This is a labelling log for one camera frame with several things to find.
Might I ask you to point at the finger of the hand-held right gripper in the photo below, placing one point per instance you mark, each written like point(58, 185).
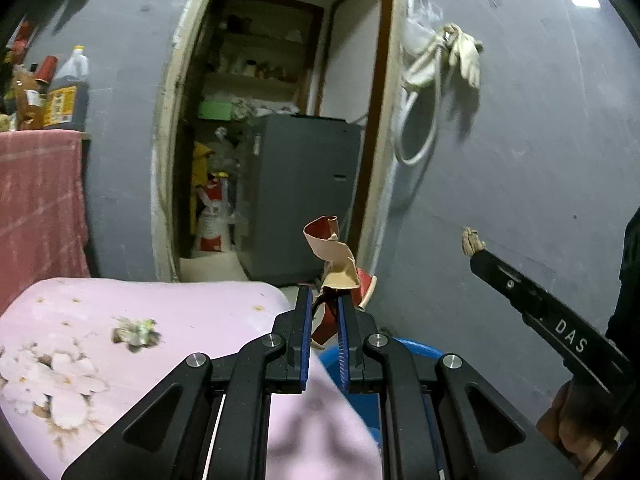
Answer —
point(500, 280)

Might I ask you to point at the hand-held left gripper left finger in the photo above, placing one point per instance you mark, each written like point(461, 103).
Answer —
point(304, 340)

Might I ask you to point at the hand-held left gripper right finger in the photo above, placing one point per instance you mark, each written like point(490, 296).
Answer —
point(343, 345)

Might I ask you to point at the tan peanut shell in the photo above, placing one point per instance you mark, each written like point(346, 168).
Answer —
point(472, 241)

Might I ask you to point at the blue bin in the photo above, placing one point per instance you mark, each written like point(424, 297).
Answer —
point(362, 410)

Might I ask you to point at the red snack wrapper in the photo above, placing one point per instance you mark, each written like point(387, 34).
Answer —
point(336, 260)

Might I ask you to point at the person's right hand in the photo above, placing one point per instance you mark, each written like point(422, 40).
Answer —
point(575, 425)

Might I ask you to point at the pink floral cushion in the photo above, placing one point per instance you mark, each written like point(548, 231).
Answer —
point(175, 310)

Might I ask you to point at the grey cabinet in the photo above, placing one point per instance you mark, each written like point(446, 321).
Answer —
point(300, 190)

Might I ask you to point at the red and white bag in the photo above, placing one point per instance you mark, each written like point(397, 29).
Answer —
point(214, 220)

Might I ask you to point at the crumpled wrapper scrap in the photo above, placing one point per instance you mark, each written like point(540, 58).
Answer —
point(136, 334)

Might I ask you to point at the yellow bag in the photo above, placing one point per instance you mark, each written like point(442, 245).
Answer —
point(202, 165)

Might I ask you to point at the green tray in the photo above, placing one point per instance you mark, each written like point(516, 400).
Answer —
point(216, 110)

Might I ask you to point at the cluttered storage shelf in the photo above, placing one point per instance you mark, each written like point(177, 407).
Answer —
point(265, 50)

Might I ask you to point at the red plaid cloth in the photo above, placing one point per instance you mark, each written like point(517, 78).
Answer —
point(37, 200)

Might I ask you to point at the large oil bottle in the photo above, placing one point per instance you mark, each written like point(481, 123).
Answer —
point(67, 95)

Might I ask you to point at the brown bottle with red cap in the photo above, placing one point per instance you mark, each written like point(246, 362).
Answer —
point(34, 97)

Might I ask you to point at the white door frame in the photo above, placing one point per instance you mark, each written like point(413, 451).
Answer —
point(167, 125)

